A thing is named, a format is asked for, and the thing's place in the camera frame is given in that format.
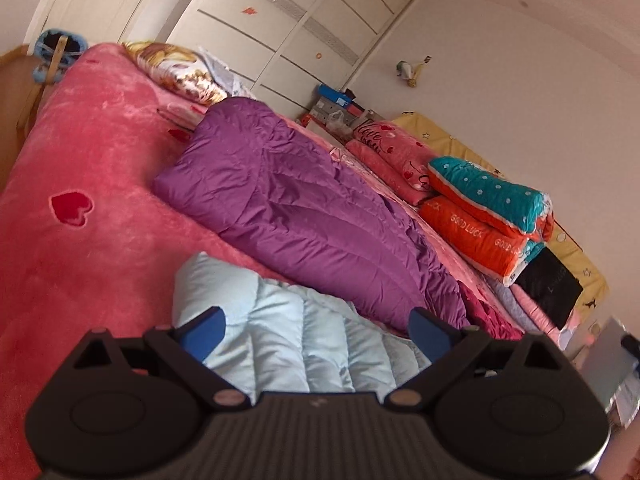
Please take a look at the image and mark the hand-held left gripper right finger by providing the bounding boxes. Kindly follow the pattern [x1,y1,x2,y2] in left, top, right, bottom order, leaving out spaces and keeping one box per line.
[385,306,576,407]

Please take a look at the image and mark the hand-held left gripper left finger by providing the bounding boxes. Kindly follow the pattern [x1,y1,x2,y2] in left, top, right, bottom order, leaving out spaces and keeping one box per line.
[67,305,253,411]

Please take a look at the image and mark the light blue down jacket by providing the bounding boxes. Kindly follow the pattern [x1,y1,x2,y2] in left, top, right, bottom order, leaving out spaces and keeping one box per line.
[172,251,433,406]

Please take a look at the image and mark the purple down jacket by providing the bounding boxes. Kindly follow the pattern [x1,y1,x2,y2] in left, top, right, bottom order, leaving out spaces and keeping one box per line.
[152,97,471,333]

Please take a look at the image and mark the maroon down jacket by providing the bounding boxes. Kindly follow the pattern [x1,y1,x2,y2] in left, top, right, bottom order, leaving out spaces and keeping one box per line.
[457,280,526,342]

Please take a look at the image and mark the orange folded quilt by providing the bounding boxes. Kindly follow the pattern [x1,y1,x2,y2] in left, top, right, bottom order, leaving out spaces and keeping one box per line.
[417,195,535,287]

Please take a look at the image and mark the pale pink folded blanket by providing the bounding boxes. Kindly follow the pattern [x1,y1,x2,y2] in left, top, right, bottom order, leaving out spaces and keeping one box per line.
[510,285,581,342]

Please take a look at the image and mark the black folded cloth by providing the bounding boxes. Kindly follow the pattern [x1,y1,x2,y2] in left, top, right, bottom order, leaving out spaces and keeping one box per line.
[512,246,585,328]

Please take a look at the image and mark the pink heart print bed blanket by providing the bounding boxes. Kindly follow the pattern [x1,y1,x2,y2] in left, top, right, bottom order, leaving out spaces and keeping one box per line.
[0,42,576,480]

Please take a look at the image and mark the teal polka dot folded quilt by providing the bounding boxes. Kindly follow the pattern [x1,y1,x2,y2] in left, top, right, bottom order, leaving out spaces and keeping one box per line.
[427,156,555,242]

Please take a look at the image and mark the yellow star print headboard cover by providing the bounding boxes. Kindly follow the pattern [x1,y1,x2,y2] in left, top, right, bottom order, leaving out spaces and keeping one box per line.
[392,112,611,313]

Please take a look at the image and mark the white plastic bag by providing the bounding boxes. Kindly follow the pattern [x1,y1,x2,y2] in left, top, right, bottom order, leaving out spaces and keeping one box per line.
[325,110,352,136]

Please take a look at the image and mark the blue shoe box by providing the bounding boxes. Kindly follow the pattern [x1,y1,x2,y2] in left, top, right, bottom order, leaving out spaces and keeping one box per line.
[318,85,366,116]

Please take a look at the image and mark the white printed papers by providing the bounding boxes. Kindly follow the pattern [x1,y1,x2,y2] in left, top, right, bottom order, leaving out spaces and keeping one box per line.
[197,45,258,101]

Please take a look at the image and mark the yellow hanging ornament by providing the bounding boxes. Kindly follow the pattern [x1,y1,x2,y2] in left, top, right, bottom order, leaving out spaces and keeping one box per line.
[407,55,432,89]

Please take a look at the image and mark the cartoon print pillow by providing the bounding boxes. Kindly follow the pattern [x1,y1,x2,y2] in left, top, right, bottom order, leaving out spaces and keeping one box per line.
[122,41,228,107]

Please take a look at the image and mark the wooden stool blue cushion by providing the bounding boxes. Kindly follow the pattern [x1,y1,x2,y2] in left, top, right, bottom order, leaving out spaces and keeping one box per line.
[15,29,90,136]

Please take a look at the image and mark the white sliding door wardrobe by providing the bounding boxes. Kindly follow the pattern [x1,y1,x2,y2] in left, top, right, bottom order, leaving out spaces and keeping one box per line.
[165,0,426,121]

